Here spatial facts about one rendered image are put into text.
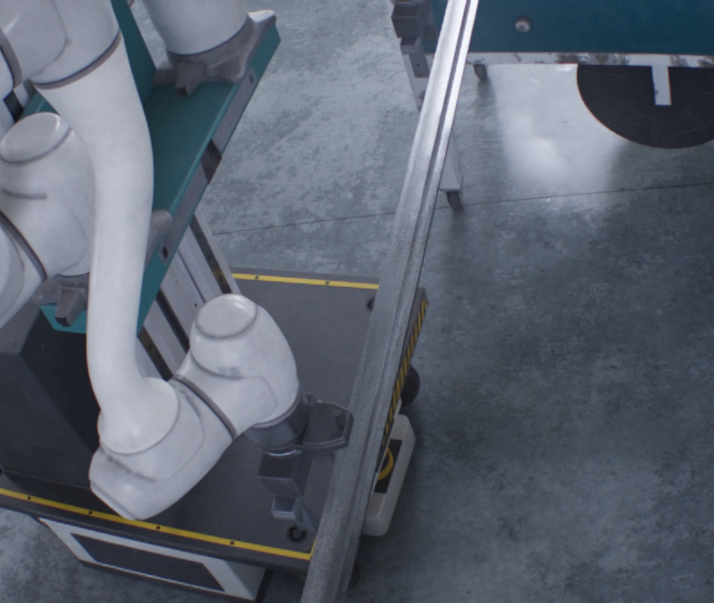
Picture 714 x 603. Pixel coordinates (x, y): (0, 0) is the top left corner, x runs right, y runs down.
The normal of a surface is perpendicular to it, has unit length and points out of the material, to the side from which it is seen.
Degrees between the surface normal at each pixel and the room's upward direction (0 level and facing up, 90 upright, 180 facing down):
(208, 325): 5
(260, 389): 89
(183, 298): 90
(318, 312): 0
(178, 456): 77
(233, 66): 15
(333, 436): 0
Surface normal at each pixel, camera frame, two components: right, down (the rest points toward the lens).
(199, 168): 0.94, 0.08
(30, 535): -0.22, -0.61
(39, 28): 0.79, 0.33
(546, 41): -0.20, 0.79
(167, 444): 0.62, 0.31
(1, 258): 0.89, -0.15
